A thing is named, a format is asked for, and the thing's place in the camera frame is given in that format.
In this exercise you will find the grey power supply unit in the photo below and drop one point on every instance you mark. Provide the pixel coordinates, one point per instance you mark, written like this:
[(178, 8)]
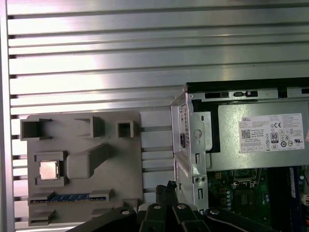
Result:
[(229, 135)]

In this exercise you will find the grey parts rack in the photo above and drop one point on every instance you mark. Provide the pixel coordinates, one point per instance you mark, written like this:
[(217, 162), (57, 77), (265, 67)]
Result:
[(113, 174)]

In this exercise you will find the black PC case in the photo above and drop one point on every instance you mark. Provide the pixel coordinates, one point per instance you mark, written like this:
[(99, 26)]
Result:
[(190, 145)]

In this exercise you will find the black RAM slot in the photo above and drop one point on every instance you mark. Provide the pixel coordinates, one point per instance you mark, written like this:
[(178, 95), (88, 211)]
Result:
[(284, 191), (275, 191)]

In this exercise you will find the white power connector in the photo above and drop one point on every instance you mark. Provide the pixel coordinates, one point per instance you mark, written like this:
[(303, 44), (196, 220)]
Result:
[(305, 199)]

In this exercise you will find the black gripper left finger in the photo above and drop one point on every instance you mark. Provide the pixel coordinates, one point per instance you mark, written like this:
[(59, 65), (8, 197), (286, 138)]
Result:
[(154, 217)]

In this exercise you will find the silver CPU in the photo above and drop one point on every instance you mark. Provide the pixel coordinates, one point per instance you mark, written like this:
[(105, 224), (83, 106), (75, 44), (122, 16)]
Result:
[(49, 169)]

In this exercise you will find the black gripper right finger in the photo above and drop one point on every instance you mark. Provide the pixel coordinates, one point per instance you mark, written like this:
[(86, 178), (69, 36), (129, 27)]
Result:
[(183, 217)]

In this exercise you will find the CPU socket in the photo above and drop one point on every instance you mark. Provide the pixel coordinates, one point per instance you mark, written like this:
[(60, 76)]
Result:
[(246, 200)]

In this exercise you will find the metal socket cover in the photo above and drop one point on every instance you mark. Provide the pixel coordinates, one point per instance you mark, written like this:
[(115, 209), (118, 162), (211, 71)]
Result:
[(235, 174)]

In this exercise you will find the green motherboard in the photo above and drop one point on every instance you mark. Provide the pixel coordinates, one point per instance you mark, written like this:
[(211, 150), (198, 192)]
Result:
[(222, 193)]

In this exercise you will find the blue RAM stick white label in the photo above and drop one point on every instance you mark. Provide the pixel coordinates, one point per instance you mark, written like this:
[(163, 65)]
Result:
[(292, 188)]

